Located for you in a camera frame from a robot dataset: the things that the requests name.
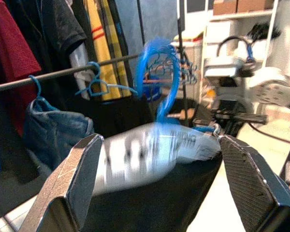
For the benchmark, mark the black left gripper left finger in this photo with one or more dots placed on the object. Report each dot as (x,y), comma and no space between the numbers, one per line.
(62,188)

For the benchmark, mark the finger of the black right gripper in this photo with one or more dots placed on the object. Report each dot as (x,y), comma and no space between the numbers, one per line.
(204,122)

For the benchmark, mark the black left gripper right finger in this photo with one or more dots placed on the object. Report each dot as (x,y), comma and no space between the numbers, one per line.
(256,193)

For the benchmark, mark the blue plastic hanger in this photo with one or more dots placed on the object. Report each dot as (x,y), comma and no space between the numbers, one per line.
(39,90)
(97,72)
(176,77)

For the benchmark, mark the black printed t-shirt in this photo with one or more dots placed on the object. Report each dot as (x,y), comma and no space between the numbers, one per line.
(147,212)

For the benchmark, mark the blue denim garment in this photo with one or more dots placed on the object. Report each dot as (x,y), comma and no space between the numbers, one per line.
(55,135)

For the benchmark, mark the black hanging garment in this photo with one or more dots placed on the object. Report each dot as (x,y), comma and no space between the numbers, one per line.
(111,116)

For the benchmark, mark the black fluffy item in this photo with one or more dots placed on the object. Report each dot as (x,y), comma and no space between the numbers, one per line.
(263,31)

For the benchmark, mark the white shelf unit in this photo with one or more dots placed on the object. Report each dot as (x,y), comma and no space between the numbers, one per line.
(241,15)

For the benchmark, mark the brown cardboard box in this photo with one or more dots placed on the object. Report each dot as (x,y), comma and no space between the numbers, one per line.
(255,5)
(224,7)

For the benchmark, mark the black metal clothes rack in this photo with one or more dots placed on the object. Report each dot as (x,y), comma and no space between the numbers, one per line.
(62,72)

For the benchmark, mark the yellow striped garment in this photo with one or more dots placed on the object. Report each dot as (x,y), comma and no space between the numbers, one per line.
(104,48)

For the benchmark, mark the red hanging shirt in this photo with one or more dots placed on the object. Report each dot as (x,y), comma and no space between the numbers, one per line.
(9,48)

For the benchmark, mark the black hanging shirt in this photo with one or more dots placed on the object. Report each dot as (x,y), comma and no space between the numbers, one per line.
(53,29)

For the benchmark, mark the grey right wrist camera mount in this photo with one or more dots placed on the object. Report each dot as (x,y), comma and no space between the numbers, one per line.
(222,68)

